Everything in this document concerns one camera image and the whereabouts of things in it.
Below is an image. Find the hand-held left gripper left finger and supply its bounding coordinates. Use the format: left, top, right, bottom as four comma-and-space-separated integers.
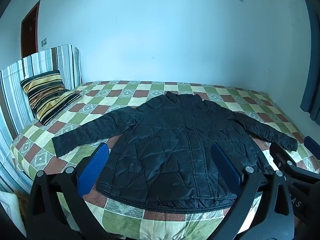
26, 142, 111, 240

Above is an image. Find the black yellow striped pillow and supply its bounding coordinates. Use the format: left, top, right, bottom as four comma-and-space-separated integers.
20, 70, 82, 127

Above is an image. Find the striped headboard cover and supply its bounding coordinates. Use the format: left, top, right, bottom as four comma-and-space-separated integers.
0, 44, 83, 193

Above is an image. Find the brown wooden door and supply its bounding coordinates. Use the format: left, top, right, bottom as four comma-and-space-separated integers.
20, 0, 41, 59

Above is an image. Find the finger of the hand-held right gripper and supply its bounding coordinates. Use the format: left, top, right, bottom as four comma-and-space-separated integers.
269, 142, 320, 181
304, 135, 320, 161

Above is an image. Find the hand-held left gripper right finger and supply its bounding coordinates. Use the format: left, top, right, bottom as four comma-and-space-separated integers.
211, 143, 295, 240

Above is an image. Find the black quilted jacket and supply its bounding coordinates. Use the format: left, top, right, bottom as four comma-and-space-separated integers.
51, 91, 298, 210

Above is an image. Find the white bag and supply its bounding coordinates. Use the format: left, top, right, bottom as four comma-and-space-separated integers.
0, 191, 20, 224

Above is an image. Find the blue curtain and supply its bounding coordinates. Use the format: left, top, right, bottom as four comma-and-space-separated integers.
300, 2, 320, 123

